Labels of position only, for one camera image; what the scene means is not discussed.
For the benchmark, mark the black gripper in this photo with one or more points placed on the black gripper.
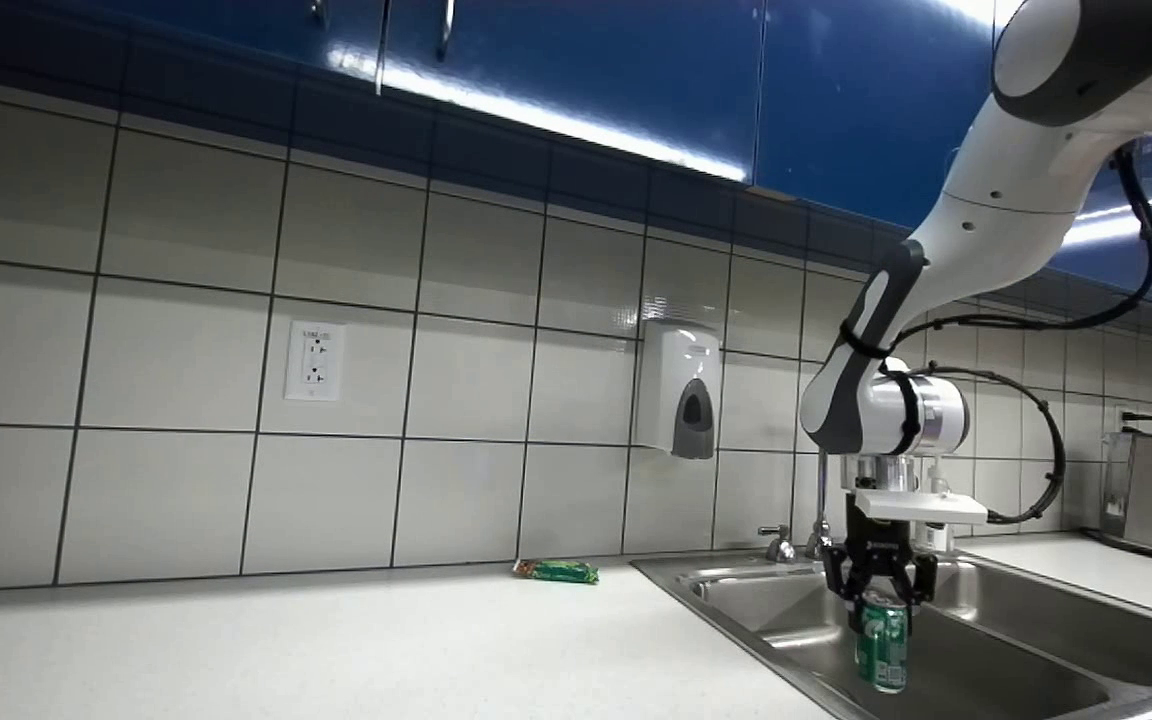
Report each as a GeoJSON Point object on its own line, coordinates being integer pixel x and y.
{"type": "Point", "coordinates": [878, 548]}

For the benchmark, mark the green soda can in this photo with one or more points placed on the green soda can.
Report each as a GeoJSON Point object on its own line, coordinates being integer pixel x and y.
{"type": "Point", "coordinates": [880, 643]}

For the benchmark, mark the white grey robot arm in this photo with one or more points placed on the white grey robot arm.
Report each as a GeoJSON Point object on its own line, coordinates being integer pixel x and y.
{"type": "Point", "coordinates": [1071, 96]}

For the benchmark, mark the stainless steel double sink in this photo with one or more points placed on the stainless steel double sink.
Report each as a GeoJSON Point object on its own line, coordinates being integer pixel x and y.
{"type": "Point", "coordinates": [992, 643]}

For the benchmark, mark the green sponge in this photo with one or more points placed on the green sponge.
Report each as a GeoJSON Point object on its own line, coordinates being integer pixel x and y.
{"type": "Point", "coordinates": [556, 570]}

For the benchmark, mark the blue upper cabinets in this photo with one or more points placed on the blue upper cabinets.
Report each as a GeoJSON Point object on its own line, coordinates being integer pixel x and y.
{"type": "Point", "coordinates": [686, 106]}

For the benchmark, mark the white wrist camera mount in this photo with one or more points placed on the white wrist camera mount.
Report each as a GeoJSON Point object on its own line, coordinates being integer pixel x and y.
{"type": "Point", "coordinates": [922, 506]}

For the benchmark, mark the white wall soap dispenser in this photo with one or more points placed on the white wall soap dispenser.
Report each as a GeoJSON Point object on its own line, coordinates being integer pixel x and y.
{"type": "Point", "coordinates": [677, 390]}

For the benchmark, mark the white wall power outlet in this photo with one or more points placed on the white wall power outlet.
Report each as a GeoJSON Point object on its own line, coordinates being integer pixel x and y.
{"type": "Point", "coordinates": [314, 361]}

